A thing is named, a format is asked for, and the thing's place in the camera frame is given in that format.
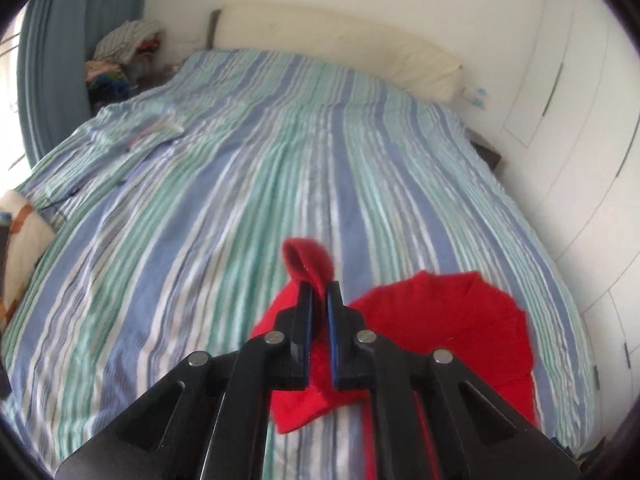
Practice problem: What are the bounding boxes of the pile of clothes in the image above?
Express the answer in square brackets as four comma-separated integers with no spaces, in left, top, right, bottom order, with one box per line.
[85,20,164,114]

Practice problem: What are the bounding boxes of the wall socket with blue stickers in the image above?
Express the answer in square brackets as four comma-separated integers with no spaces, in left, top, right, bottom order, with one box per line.
[460,87,488,110]

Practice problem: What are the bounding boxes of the striped blue green duvet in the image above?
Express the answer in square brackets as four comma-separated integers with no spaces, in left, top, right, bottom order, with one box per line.
[2,50,596,471]

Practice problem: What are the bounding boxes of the patterned cushion beside bed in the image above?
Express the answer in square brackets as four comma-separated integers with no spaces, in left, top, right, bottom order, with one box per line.
[1,191,55,333]

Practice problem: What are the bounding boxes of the cream padded headboard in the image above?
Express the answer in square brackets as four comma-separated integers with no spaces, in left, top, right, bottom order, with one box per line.
[206,1,462,105]

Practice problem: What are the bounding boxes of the dark nightstand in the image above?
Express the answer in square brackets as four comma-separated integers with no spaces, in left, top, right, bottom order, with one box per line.
[465,128,502,172]

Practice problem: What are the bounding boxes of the teal curtain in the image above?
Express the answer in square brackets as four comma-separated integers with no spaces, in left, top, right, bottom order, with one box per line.
[17,0,145,166]

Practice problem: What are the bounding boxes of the white wardrobe doors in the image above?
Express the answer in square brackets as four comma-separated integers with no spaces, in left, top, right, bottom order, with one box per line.
[498,0,639,437]

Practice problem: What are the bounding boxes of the red knit sweater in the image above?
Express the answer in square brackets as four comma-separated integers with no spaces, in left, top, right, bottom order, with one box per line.
[249,236,539,480]

